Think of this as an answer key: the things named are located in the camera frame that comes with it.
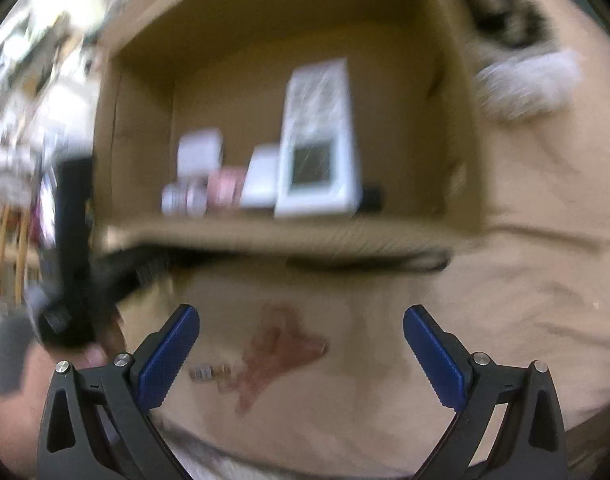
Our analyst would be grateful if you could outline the white device with buttons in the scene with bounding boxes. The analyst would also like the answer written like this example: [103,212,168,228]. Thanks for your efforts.
[274,58,362,219]

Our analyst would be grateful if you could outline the black rectangular pack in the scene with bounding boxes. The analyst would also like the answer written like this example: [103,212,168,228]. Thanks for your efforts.
[360,185,386,213]

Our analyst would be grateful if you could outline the beige blanket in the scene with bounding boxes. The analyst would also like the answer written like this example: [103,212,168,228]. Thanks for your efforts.
[120,0,610,480]

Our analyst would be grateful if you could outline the white power adapter cube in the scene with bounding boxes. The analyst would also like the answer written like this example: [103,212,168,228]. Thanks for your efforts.
[240,144,283,209]

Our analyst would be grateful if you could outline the small white box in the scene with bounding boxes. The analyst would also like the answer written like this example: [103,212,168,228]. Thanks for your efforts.
[176,129,223,177]

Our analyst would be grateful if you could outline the brown cardboard box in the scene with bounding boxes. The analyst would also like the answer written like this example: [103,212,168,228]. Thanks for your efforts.
[92,0,488,261]

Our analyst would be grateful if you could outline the wooden furniture frame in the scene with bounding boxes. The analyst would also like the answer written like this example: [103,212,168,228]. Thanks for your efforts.
[0,195,43,308]

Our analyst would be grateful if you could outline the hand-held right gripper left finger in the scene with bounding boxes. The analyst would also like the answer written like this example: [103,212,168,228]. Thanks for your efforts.
[36,304,201,480]

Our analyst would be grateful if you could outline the person's left hand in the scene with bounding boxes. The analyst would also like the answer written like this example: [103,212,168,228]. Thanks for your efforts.
[82,305,128,367]

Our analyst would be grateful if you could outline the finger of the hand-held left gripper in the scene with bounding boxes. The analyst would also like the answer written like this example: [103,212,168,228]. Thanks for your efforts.
[98,252,173,306]

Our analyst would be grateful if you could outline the fluffy white and black throw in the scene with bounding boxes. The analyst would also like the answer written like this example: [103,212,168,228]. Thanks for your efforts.
[447,0,586,122]

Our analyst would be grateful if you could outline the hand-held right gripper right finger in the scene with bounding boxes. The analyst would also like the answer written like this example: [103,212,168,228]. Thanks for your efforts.
[403,305,568,480]

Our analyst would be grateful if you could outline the small pink pack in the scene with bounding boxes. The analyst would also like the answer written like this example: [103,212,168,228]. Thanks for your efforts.
[206,167,248,209]

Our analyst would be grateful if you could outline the small metallic item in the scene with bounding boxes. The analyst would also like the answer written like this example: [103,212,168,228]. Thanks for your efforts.
[189,361,232,382]

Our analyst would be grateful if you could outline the small white bottle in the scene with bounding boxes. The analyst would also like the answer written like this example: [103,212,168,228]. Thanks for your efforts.
[161,182,208,217]

